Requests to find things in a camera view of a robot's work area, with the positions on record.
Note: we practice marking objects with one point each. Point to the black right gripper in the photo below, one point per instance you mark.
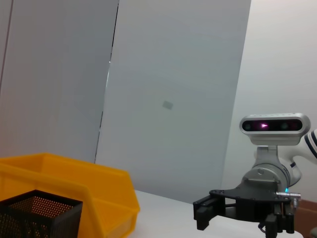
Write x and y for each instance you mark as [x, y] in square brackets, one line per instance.
[252, 198]

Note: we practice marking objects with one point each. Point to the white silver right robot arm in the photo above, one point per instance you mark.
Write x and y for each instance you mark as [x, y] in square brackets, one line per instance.
[270, 171]

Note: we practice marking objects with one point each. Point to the black mesh pen holder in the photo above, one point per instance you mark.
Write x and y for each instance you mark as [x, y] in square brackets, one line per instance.
[64, 223]

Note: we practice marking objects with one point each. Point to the brown cardboard box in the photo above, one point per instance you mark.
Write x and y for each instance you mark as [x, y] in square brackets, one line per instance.
[308, 213]

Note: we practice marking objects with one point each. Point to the yellow plastic storage bin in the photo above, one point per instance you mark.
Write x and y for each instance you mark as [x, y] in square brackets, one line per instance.
[111, 188]

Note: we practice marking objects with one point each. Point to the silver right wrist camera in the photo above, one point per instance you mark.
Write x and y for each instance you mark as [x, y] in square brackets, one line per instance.
[272, 138]

